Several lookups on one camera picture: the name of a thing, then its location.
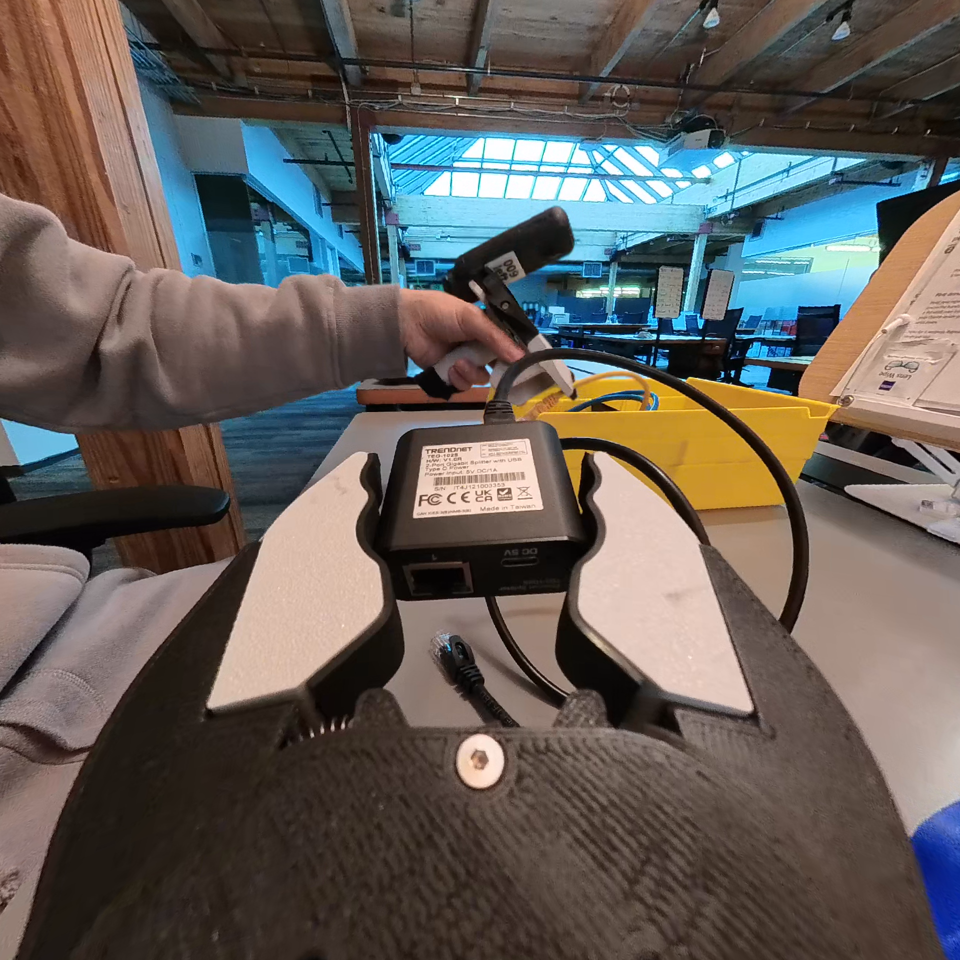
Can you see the person's grey hoodie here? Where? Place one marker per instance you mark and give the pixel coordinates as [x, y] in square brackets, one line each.
[45, 637]

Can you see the wooden post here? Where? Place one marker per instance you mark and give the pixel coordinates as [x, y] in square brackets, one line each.
[75, 112]

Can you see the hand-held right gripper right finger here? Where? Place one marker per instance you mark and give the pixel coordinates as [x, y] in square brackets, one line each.
[660, 600]

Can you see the grey desk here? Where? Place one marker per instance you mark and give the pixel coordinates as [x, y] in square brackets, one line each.
[862, 637]

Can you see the blue plastic bin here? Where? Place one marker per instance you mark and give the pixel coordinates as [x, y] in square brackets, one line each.
[941, 885]

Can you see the yellow plastic bin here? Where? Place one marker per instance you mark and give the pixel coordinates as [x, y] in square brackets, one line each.
[735, 450]

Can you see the person's left hand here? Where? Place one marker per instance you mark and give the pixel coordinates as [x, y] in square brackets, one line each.
[442, 326]

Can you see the black chair armrest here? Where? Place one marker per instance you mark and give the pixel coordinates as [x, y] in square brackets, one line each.
[112, 510]

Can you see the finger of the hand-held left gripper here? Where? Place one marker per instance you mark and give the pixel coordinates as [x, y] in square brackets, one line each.
[555, 371]
[536, 394]

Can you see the black monitor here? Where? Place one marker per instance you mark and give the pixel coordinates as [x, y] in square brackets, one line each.
[904, 214]

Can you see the white track light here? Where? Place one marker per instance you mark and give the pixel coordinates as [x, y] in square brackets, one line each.
[711, 16]
[841, 28]

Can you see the white stand base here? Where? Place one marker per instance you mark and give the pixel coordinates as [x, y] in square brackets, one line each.
[892, 499]

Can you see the black network splitter box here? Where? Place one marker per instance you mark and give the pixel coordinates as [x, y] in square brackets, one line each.
[480, 525]

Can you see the ceiling projector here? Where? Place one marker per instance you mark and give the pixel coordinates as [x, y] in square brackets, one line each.
[701, 135]

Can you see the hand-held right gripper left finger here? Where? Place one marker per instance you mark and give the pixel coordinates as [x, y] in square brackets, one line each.
[307, 585]

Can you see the clear plug connector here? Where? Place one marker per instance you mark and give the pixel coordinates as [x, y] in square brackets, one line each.
[937, 507]

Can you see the white board on stand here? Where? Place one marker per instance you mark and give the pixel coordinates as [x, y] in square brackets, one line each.
[670, 292]
[718, 294]

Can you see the wooden document board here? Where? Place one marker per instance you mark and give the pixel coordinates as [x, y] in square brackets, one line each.
[862, 322]

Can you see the brown wooden table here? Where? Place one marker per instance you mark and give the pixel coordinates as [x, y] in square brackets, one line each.
[390, 391]

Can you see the white instruction sheet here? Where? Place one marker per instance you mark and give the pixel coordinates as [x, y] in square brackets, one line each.
[922, 337]

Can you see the person's left forearm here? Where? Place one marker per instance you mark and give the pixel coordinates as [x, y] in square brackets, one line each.
[187, 330]

